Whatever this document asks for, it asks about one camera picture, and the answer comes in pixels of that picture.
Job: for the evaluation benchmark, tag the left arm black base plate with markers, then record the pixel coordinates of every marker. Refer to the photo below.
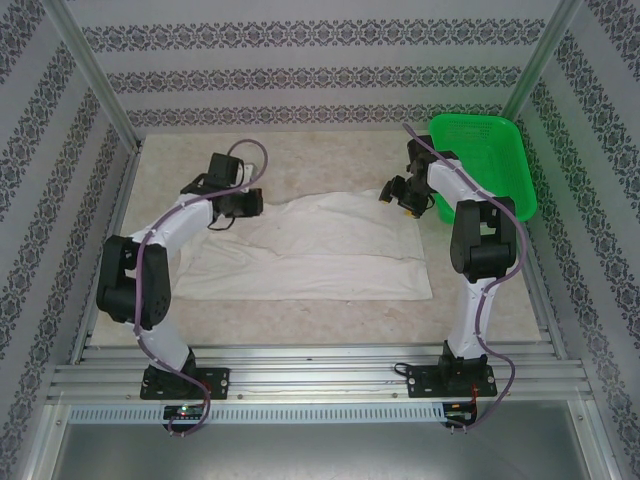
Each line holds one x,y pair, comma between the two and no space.
215,382

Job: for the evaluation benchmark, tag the white t-shirt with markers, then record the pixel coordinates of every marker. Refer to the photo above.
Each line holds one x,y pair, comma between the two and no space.
310,270

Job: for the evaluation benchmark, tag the controller board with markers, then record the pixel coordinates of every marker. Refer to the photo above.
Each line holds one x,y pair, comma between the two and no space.
185,411
457,410

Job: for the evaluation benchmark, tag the grey sheet metal tray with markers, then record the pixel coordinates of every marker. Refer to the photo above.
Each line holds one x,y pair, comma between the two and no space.
320,450

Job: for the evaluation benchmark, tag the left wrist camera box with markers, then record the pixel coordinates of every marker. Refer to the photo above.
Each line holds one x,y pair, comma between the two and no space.
248,172

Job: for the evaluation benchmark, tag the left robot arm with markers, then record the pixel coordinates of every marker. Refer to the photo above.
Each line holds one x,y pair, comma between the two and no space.
185,220

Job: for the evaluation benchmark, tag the aluminium mounting rail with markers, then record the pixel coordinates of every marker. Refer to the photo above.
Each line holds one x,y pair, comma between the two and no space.
320,372

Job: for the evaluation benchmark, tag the left controller board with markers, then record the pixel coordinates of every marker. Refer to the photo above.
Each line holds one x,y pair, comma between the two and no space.
185,411

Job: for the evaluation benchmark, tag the aluminium frame post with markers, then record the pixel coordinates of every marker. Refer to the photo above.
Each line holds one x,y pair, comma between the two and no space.
97,82
540,60

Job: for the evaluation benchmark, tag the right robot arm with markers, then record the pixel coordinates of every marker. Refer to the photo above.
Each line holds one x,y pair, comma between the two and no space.
485,240

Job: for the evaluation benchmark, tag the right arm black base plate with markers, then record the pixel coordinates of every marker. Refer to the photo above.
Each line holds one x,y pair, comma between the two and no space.
425,382

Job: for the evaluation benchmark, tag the green plastic basket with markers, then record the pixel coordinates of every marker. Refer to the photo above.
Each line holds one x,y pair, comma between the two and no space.
495,160

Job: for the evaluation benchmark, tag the right controller board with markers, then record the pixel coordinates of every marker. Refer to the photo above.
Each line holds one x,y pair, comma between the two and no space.
457,410

